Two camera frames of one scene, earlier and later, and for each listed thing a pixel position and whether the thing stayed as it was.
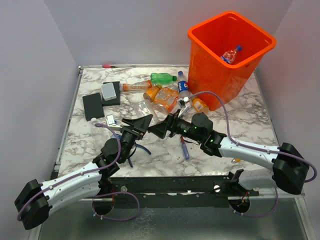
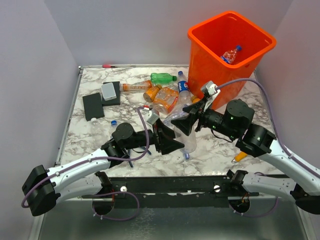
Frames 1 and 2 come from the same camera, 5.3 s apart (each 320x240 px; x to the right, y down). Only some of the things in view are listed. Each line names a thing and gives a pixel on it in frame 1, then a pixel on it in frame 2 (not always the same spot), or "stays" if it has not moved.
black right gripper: x=170 y=123 → x=185 y=123
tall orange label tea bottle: x=141 y=86 stays
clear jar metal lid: x=146 y=108 → x=189 y=142
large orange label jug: x=165 y=101 stays
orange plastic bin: x=225 y=51 stays
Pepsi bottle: x=229 y=56 stays
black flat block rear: x=115 y=101 stays
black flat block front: x=93 y=108 stays
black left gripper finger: x=141 y=124 → x=165 y=132
